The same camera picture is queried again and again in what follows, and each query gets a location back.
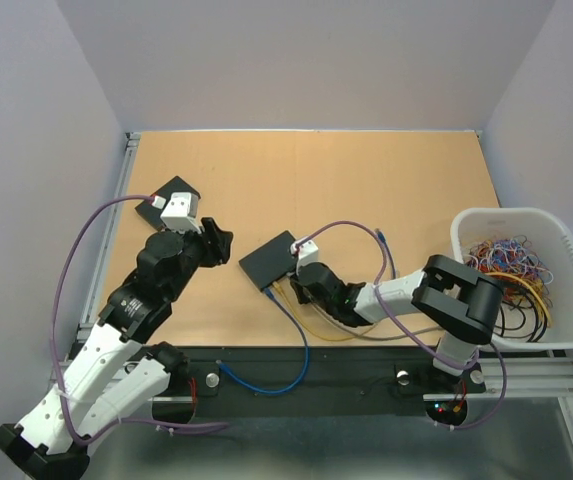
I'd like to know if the white plastic bin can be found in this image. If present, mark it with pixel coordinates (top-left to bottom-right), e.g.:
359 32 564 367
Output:
450 208 573 351

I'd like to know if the blue ethernet cable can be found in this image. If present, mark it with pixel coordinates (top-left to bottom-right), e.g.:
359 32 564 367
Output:
374 227 400 281
215 287 311 396

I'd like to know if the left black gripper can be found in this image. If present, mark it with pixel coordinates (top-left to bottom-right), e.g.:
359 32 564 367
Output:
165 217 234 302

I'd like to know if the tangle of coloured cables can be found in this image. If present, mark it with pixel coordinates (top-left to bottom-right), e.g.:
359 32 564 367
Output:
465 235 558 346

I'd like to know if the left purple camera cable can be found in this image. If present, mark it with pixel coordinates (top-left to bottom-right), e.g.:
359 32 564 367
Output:
50 195 231 446

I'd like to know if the black network switch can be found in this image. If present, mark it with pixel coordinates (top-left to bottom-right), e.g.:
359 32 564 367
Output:
135 176 201 231
239 230 296 291

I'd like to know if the grey ethernet cable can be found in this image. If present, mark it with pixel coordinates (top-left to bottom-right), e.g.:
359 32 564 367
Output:
310 304 445 342

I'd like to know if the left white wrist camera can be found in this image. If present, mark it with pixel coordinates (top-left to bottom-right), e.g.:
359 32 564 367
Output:
160 192 200 233

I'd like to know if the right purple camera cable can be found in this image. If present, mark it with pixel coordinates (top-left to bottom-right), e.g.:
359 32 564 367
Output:
293 220 508 431

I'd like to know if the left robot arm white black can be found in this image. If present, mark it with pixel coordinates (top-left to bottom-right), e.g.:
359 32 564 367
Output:
0 217 233 479

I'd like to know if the aluminium frame rail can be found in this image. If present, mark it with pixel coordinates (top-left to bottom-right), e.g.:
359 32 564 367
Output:
75 132 141 343

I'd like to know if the purple camera cable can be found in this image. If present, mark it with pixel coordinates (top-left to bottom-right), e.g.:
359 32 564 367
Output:
293 220 508 431
50 195 231 446

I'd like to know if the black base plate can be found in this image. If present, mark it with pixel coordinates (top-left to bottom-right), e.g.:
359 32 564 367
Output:
144 346 486 422

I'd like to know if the yellow ethernet cable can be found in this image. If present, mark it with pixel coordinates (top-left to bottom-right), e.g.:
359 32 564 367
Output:
274 282 367 343

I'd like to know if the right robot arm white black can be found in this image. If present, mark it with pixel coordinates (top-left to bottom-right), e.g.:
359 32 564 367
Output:
290 255 505 390

